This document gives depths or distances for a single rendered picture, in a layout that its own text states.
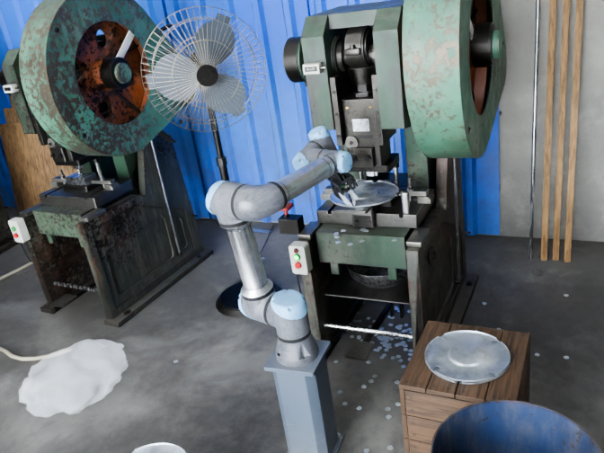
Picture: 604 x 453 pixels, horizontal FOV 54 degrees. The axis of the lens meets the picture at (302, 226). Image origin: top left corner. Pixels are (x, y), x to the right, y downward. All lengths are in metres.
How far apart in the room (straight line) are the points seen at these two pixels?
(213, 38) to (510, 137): 1.77
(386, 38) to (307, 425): 1.43
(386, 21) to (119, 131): 1.51
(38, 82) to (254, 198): 1.45
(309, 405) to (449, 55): 1.25
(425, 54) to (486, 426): 1.14
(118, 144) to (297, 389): 1.65
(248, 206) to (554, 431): 1.08
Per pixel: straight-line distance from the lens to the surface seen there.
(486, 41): 2.27
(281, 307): 1.96
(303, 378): 2.07
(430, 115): 2.04
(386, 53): 2.30
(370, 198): 2.44
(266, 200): 1.80
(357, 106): 2.43
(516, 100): 3.56
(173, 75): 2.89
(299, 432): 2.25
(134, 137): 3.25
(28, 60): 3.01
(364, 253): 2.48
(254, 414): 2.61
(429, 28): 1.97
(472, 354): 2.20
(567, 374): 2.75
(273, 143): 4.08
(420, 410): 2.14
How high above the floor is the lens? 1.68
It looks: 23 degrees down
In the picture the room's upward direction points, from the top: 9 degrees counter-clockwise
